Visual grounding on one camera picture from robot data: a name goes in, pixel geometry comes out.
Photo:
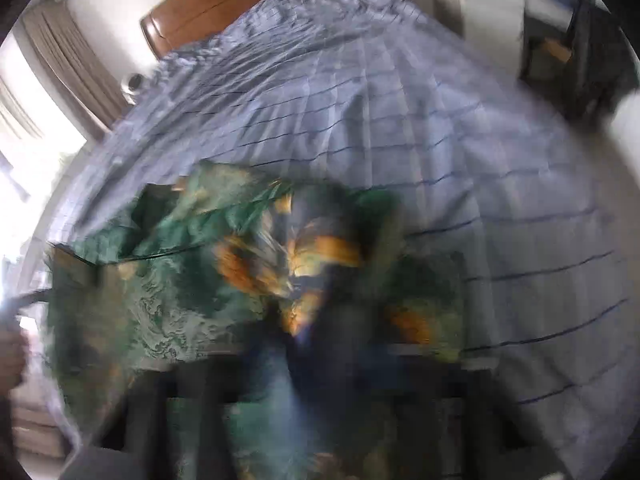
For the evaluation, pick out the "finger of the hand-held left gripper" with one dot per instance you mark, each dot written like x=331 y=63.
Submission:
x=32 y=299

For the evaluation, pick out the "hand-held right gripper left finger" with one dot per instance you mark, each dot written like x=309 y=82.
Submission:
x=200 y=410

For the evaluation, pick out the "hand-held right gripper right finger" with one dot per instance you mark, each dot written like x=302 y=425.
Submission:
x=435 y=410

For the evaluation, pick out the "green printed jacket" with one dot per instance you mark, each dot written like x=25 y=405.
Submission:
x=175 y=280

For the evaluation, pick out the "person's left hand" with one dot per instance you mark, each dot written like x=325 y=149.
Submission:
x=11 y=362

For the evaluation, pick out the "white sheer curtain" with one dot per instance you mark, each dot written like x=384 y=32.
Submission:
x=17 y=110

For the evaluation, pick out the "white desk fan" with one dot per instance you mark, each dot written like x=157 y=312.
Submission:
x=134 y=85

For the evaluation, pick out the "brown curtain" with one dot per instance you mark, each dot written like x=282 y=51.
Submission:
x=75 y=60

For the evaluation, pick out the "bed with checked grey cover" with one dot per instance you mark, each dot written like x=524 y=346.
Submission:
x=400 y=110

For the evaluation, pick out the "wooden bed headboard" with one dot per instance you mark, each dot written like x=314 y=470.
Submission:
x=225 y=5

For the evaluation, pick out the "wooden chair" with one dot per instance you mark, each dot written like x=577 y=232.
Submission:
x=555 y=50

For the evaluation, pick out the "black jacket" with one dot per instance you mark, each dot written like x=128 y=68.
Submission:
x=600 y=60

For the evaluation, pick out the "white desk with drawers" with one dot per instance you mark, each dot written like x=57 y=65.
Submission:
x=480 y=10

